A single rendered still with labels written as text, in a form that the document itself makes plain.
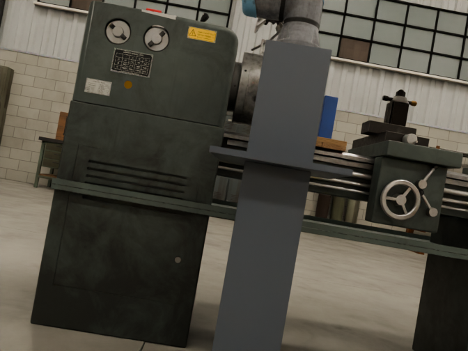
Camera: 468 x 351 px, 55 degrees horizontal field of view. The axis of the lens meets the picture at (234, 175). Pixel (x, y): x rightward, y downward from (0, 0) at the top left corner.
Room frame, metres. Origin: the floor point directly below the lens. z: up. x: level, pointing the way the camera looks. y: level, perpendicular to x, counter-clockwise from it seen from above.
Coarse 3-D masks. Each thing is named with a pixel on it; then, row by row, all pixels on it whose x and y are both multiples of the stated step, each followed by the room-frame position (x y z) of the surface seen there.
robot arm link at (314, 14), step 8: (288, 0) 1.38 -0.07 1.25; (296, 0) 1.37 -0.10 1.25; (304, 0) 1.37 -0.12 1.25; (312, 0) 1.37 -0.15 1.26; (320, 0) 1.39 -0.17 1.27; (280, 8) 1.39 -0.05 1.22; (288, 8) 1.39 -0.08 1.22; (296, 8) 1.38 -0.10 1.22; (304, 8) 1.37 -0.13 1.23; (312, 8) 1.37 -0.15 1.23; (320, 8) 1.40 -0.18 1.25; (280, 16) 1.42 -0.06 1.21; (288, 16) 1.39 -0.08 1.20; (296, 16) 1.38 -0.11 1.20; (304, 16) 1.37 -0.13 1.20; (312, 16) 1.38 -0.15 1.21; (320, 16) 1.41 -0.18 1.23
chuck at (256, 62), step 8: (256, 56) 1.89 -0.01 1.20; (256, 64) 1.85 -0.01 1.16; (256, 72) 1.84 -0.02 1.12; (248, 80) 1.83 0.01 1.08; (256, 80) 1.83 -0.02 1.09; (248, 88) 1.83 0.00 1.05; (256, 88) 1.83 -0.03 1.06; (248, 96) 1.84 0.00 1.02; (248, 104) 1.86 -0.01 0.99; (248, 112) 1.88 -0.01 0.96; (240, 120) 1.94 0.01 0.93; (248, 120) 1.93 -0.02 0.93
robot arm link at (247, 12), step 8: (248, 0) 1.40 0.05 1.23; (256, 0) 1.39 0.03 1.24; (264, 0) 1.39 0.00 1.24; (272, 0) 1.38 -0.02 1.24; (280, 0) 1.38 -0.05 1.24; (248, 8) 1.42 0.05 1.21; (256, 8) 1.41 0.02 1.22; (264, 8) 1.40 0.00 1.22; (272, 8) 1.40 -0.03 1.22; (256, 16) 1.44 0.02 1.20; (264, 16) 1.43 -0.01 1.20; (272, 16) 1.42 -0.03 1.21
